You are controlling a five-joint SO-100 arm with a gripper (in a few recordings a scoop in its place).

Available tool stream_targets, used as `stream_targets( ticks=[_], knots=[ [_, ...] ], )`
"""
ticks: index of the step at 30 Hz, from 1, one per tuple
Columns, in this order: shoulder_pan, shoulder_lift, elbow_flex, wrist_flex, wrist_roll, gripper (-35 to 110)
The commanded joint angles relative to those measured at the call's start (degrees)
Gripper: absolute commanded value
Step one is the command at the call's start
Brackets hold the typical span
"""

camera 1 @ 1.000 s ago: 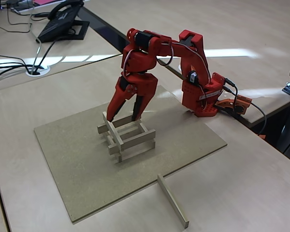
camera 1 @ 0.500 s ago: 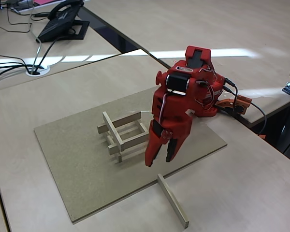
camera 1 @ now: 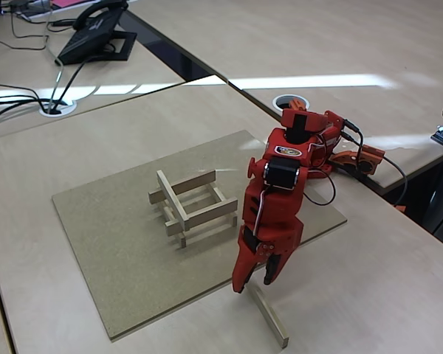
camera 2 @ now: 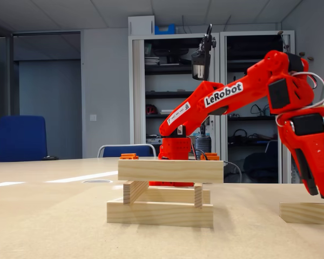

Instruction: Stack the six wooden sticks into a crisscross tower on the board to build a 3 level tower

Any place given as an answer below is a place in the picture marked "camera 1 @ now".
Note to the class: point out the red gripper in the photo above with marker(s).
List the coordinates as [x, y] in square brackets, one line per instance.
[252, 258]

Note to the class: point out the wooden stick placed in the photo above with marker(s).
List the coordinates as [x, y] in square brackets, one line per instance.
[273, 321]
[173, 201]
[206, 217]
[227, 204]
[195, 181]
[182, 240]

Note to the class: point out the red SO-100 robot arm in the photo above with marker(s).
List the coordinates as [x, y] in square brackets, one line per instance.
[277, 206]

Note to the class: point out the brown fibreboard work board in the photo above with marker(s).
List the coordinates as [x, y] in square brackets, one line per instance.
[114, 258]

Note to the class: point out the small orange plastic piece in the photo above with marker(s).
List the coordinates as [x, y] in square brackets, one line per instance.
[401, 208]

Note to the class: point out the black desk phone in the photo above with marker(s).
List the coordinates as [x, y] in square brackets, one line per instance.
[85, 42]

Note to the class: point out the pink paper folder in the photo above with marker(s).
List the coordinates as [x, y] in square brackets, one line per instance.
[64, 3]

